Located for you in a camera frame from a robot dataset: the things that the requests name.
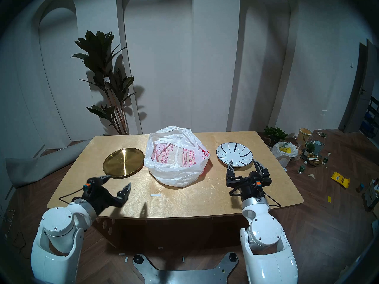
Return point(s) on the small dark jar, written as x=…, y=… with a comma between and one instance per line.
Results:
x=360, y=188

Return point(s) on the black star knob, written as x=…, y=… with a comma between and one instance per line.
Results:
x=138, y=259
x=232, y=257

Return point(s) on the grey rolled carpet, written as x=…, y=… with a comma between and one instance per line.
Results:
x=32, y=168

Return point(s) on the green bottle white cap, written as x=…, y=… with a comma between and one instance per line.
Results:
x=301, y=169

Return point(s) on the white plastic bag red print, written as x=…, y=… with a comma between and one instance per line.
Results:
x=174, y=175

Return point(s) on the dark shelf blue crates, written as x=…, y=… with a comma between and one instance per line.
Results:
x=371, y=120

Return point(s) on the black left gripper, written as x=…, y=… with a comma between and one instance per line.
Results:
x=99, y=196

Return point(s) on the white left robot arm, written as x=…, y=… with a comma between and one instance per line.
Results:
x=56, y=224

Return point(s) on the teal watering can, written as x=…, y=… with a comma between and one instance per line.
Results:
x=319, y=146

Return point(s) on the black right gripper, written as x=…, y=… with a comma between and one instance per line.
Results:
x=251, y=185

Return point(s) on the round gold metal plate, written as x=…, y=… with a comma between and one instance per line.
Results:
x=123, y=163

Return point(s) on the cardboard box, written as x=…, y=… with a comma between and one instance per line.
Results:
x=372, y=194

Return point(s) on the white plate dark stripes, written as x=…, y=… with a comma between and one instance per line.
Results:
x=237, y=151

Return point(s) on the beige round pot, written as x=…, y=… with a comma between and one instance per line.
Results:
x=303, y=136

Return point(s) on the slim green bottle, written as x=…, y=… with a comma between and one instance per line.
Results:
x=326, y=159

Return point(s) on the grey door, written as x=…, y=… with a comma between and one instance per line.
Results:
x=359, y=97

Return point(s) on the tiny potted plant white pot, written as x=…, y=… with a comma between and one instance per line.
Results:
x=309, y=147

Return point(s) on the tall dark leafy plant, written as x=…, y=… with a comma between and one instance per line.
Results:
x=99, y=49

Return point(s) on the grey metal robot base plate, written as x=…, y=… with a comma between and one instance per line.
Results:
x=183, y=276

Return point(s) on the lying green bottle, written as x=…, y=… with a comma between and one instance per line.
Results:
x=322, y=135

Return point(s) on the small green potted plant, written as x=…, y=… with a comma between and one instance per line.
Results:
x=275, y=134

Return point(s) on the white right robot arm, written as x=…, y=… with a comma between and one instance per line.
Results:
x=263, y=230

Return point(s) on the yellow snack package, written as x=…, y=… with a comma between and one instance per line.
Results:
x=340, y=180

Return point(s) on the white trash bag yellow waste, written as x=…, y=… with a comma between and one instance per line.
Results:
x=284, y=159

